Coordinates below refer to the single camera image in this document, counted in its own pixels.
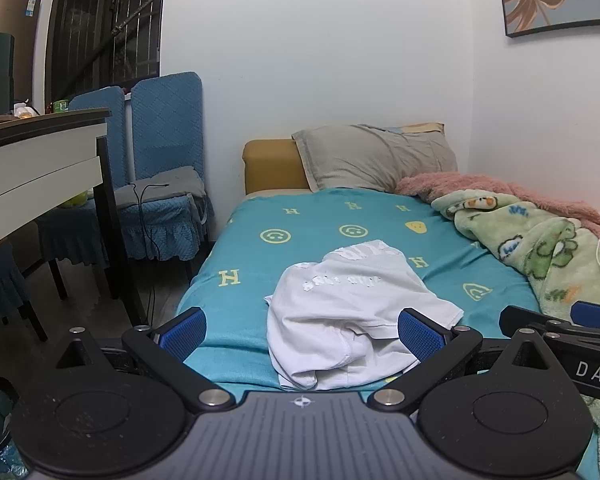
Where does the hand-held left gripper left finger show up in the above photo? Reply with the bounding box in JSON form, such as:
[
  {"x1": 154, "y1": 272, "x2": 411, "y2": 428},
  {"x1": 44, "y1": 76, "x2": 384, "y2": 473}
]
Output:
[{"x1": 55, "y1": 307, "x2": 238, "y2": 414}]

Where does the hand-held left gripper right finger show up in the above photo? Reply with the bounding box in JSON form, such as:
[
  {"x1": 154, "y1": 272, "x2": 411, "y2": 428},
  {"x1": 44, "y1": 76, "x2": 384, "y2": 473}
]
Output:
[{"x1": 367, "y1": 307, "x2": 551, "y2": 416}]

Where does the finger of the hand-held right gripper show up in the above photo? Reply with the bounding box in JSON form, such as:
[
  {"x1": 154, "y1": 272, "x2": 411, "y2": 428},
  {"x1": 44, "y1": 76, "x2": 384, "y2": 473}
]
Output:
[
  {"x1": 570, "y1": 301, "x2": 600, "y2": 330},
  {"x1": 499, "y1": 305, "x2": 577, "y2": 342}
]

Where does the white t-shirt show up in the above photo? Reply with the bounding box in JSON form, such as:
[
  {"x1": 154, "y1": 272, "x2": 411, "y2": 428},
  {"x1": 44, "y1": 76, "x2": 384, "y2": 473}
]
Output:
[{"x1": 265, "y1": 240, "x2": 465, "y2": 392}]

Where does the green cartoon blanket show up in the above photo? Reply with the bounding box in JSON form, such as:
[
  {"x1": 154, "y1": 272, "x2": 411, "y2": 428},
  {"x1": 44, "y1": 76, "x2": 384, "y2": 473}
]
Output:
[{"x1": 431, "y1": 189, "x2": 600, "y2": 433}]

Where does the teal printed bed sheet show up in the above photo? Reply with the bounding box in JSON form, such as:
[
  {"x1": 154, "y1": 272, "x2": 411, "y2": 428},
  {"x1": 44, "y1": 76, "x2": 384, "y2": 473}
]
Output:
[{"x1": 175, "y1": 187, "x2": 600, "y2": 480}]

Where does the pink fluffy blanket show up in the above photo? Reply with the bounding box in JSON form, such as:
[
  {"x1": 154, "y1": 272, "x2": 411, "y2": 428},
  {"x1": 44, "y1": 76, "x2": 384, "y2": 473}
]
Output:
[{"x1": 395, "y1": 172, "x2": 600, "y2": 242}]

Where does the grey cloth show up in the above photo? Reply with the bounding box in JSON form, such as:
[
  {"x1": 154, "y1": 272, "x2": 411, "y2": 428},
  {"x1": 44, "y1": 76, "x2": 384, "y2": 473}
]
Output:
[{"x1": 115, "y1": 166, "x2": 209, "y2": 211}]

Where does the grey pillow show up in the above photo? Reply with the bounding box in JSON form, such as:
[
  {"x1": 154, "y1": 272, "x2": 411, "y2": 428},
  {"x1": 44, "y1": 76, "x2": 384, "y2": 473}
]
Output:
[{"x1": 291, "y1": 123, "x2": 459, "y2": 194}]

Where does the blue covered chair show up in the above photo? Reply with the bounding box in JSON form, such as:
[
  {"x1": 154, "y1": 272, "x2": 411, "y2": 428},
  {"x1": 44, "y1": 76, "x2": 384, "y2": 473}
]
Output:
[
  {"x1": 112, "y1": 71, "x2": 216, "y2": 283},
  {"x1": 35, "y1": 85, "x2": 131, "y2": 302},
  {"x1": 0, "y1": 242, "x2": 49, "y2": 343}
]

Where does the yellow headboard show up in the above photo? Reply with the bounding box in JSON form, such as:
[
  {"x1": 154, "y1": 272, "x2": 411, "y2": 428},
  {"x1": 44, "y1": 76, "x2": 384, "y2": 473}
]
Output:
[{"x1": 243, "y1": 138, "x2": 313, "y2": 196}]

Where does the tan pillow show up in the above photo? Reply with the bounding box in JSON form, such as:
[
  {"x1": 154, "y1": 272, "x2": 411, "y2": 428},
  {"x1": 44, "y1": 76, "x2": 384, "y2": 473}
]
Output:
[{"x1": 382, "y1": 121, "x2": 447, "y2": 136}]

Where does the white and dark table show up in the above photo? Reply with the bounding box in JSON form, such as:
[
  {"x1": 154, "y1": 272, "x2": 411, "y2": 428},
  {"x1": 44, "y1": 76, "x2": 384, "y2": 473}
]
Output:
[{"x1": 0, "y1": 107, "x2": 149, "y2": 327}]

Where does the dark window with grille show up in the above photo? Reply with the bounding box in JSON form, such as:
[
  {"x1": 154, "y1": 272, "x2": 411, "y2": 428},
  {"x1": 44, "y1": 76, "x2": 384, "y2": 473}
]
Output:
[{"x1": 45, "y1": 0, "x2": 169, "y2": 107}]

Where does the cardboard box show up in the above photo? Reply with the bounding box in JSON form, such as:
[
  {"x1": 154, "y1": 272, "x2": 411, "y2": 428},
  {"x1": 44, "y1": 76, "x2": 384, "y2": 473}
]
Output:
[{"x1": 0, "y1": 0, "x2": 42, "y2": 107}]

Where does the black charger cable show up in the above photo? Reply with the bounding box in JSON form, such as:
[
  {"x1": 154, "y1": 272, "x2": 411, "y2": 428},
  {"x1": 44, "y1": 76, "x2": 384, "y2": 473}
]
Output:
[{"x1": 130, "y1": 182, "x2": 172, "y2": 327}]

